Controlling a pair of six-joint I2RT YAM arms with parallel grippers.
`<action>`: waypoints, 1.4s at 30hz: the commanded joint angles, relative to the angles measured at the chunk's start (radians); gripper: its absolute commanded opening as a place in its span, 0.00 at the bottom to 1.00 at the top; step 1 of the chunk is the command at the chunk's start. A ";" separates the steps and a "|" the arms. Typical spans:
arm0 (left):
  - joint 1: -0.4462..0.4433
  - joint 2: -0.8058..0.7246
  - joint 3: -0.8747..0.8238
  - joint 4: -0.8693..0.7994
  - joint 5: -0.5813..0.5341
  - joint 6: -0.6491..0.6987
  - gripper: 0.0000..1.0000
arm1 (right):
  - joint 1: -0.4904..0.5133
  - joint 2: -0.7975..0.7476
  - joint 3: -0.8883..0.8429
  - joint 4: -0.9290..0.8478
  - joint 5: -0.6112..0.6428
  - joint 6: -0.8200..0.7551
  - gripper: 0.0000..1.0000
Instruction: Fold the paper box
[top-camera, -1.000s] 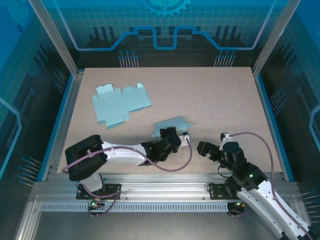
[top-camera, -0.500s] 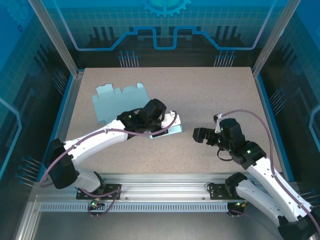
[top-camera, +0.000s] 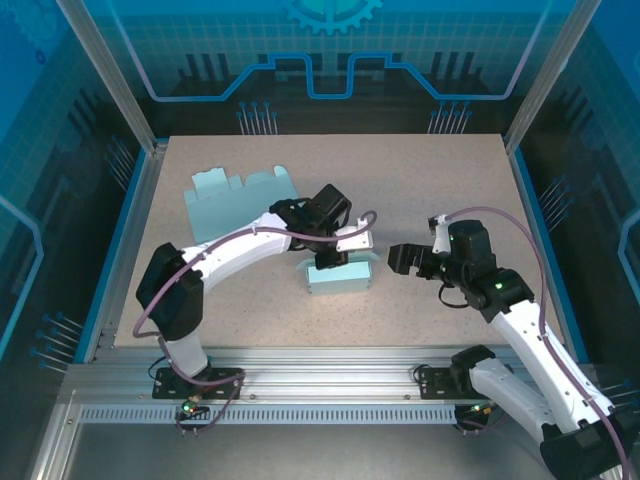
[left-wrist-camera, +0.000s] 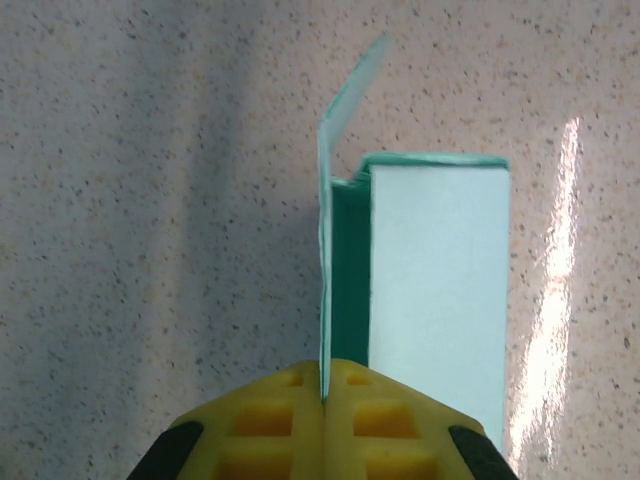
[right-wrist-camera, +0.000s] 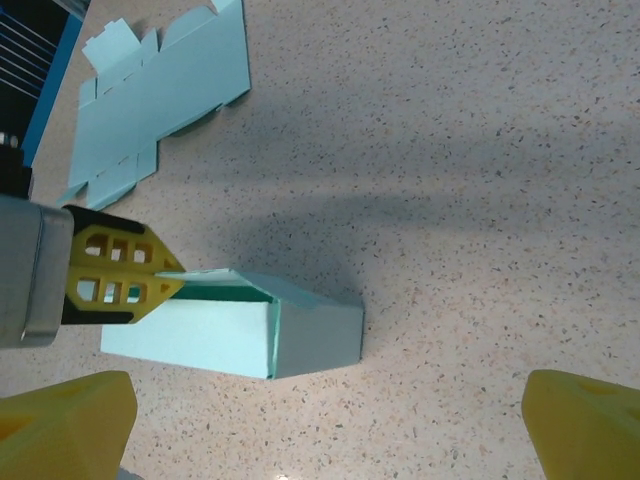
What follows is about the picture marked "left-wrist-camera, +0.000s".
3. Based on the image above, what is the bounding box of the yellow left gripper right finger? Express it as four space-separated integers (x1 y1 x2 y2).
323 357 519 480

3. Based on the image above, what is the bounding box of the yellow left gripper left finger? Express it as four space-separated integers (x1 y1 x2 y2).
130 360 326 480

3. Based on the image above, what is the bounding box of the light blue paper box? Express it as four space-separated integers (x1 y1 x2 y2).
317 33 512 451

